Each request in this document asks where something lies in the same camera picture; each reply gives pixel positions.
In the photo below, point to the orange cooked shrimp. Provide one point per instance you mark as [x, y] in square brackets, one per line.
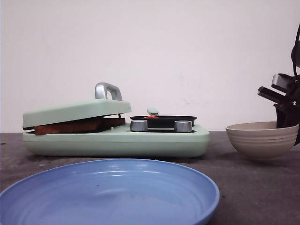
[151, 117]

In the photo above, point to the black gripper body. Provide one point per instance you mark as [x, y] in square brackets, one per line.
[291, 101]

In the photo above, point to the black frying pan green handle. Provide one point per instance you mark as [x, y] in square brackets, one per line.
[163, 121]

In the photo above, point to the silver control knob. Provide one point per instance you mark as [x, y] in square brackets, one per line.
[139, 125]
[183, 126]

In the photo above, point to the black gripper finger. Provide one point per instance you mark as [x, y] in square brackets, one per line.
[298, 138]
[287, 115]

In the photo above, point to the right silver control knob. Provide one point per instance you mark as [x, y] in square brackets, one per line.
[183, 126]

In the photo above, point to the mint green sandwich maker lid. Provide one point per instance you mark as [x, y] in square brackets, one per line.
[108, 101]

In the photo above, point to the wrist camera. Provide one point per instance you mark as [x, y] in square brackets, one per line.
[283, 82]

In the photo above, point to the left silver control knob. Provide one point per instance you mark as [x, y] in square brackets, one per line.
[139, 125]

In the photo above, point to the blue plate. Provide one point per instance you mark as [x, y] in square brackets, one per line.
[111, 192]

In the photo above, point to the beige ribbed bowl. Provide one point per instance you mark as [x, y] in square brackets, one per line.
[262, 140]

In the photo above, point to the mint green breakfast maker base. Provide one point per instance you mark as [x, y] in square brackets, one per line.
[121, 142]

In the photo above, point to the white bread slice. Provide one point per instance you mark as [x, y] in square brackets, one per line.
[112, 122]
[75, 126]

